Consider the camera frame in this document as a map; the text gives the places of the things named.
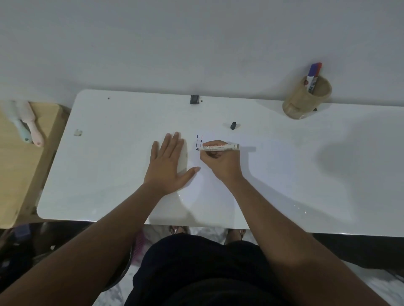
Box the person's right hand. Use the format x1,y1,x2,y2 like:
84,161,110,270
199,140,245,184

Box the person's left hand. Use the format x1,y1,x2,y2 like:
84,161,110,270
144,132,201,196

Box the white marker with red label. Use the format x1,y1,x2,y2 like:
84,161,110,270
196,143,240,152

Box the white paper sheet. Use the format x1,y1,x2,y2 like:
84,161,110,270
177,130,237,219

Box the person's right forearm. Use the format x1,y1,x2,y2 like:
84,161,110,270
225,177,392,306

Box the person's left forearm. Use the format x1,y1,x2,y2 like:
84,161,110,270
0,182,165,306

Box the person's right foot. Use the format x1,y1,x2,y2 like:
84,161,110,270
225,228,247,246

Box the pink plastic item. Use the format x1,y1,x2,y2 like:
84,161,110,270
132,231,148,266

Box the person's black clothing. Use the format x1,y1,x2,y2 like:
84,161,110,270
124,233,286,306

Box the wooden pen holder cup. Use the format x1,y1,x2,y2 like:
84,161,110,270
282,75,333,120

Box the pink brush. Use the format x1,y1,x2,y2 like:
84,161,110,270
16,101,45,148

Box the blue capped marker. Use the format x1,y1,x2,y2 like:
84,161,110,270
304,64,318,94

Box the red capped marker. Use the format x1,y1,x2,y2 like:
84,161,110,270
311,62,323,94

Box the wooden side table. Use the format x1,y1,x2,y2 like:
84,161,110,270
0,101,70,229

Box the mint green brush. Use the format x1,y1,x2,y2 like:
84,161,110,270
0,101,33,145

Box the dark bag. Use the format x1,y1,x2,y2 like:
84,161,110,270
0,223,43,286

